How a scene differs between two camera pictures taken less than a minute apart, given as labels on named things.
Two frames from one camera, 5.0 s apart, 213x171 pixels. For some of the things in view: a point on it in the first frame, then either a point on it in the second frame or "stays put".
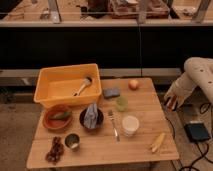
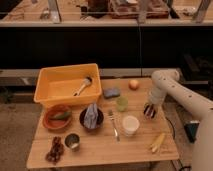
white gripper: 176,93 → 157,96
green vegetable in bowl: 61,116 stays put
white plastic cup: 130,125 stays put
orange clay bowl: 57,117 stays put
